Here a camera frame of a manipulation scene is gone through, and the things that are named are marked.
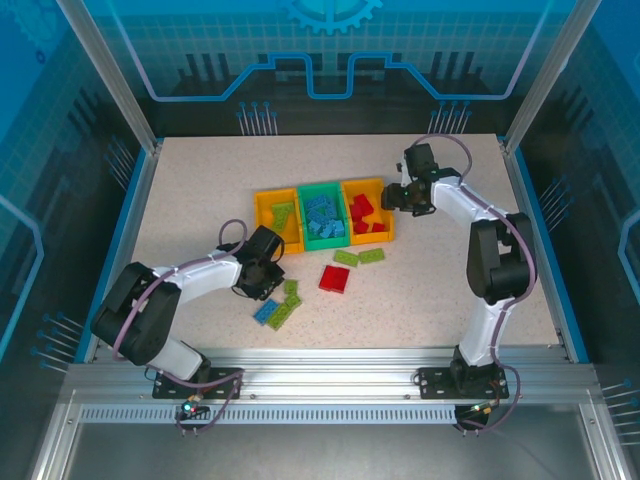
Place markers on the large red lego brick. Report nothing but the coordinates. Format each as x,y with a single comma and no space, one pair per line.
328,276
342,281

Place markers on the small green lego brick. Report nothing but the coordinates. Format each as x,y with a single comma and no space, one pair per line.
291,287
293,300

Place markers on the aluminium frame post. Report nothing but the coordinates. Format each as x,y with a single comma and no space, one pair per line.
115,75
540,75

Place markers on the aluminium table side rail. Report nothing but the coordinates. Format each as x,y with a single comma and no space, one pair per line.
131,220
515,175

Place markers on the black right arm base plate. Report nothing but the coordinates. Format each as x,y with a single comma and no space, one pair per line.
435,385

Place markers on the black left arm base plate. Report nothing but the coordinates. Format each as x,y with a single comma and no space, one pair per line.
225,385

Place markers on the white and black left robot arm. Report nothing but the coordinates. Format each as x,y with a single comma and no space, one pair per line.
140,320

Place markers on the small LED circuit board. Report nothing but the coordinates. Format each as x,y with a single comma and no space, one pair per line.
190,407
477,411

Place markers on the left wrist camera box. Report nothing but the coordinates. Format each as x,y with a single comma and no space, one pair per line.
267,241

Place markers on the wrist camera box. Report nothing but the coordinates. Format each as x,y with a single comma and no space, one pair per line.
267,241
420,159

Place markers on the yellow plastic bin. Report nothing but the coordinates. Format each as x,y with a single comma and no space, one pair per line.
265,205
380,192

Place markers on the aluminium front mounting rail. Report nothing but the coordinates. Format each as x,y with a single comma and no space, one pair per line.
325,370

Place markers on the blue lego brick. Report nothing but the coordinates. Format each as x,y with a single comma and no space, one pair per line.
314,228
341,228
265,311
316,216
320,202
334,214
329,231

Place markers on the metal base panel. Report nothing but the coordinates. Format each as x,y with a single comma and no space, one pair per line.
325,450

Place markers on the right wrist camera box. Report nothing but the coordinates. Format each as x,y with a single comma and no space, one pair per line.
420,159

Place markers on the green plastic bin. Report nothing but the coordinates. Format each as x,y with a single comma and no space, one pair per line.
325,242

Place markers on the aluminium lower frame beam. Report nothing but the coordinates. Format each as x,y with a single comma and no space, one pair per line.
602,450
50,460

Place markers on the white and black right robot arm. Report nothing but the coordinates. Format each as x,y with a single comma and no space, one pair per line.
495,260

